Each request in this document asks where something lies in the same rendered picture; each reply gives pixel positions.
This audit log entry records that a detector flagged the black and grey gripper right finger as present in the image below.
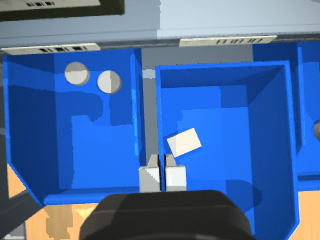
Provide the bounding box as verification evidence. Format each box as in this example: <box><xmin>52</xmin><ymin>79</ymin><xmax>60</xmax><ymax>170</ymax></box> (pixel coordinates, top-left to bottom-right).
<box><xmin>164</xmin><ymin>154</ymin><xmax>187</xmax><ymax>191</ymax></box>

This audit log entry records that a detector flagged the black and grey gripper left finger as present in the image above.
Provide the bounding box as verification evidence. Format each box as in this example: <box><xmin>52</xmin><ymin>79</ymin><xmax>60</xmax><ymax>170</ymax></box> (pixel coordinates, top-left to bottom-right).
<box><xmin>139</xmin><ymin>154</ymin><xmax>162</xmax><ymax>193</ymax></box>

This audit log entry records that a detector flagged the grey round disc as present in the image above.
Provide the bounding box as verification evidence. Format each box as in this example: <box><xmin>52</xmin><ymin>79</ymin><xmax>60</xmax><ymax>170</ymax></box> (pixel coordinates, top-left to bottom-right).
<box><xmin>65</xmin><ymin>62</ymin><xmax>90</xmax><ymax>86</ymax></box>
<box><xmin>97</xmin><ymin>70</ymin><xmax>122</xmax><ymax>94</ymax></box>
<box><xmin>314</xmin><ymin>121</ymin><xmax>320</xmax><ymax>140</ymax></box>

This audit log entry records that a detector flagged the grey metal block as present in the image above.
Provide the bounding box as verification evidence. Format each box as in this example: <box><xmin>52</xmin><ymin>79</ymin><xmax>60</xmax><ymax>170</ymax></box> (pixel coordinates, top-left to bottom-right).
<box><xmin>167</xmin><ymin>128</ymin><xmax>201</xmax><ymax>158</ymax></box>

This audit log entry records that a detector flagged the blue bin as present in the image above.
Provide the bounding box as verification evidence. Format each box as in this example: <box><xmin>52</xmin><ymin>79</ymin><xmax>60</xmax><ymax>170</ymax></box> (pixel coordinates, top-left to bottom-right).
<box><xmin>155</xmin><ymin>60</ymin><xmax>300</xmax><ymax>240</ymax></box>
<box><xmin>3</xmin><ymin>48</ymin><xmax>146</xmax><ymax>207</ymax></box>
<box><xmin>252</xmin><ymin>42</ymin><xmax>320</xmax><ymax>191</ymax></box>

